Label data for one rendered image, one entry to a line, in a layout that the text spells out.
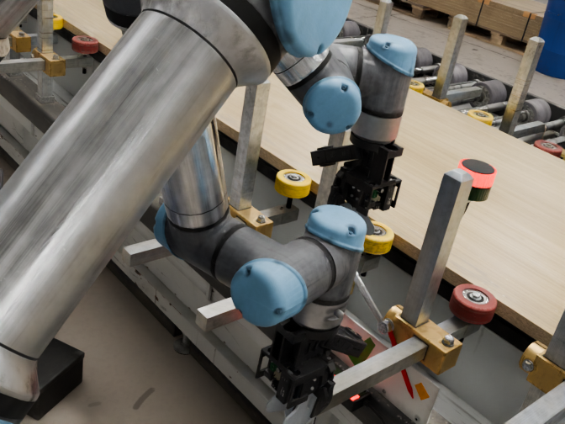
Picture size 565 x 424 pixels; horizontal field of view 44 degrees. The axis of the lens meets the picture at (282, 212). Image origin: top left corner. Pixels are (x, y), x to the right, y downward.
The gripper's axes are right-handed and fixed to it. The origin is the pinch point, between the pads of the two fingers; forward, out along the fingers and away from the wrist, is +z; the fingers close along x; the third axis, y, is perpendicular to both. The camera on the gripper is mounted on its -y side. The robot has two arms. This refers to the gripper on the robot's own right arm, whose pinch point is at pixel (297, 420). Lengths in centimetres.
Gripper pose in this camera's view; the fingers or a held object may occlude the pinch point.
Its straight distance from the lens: 108.4
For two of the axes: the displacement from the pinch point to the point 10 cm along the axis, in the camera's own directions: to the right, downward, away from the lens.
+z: -1.8, 8.7, 4.6
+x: 6.4, 4.6, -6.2
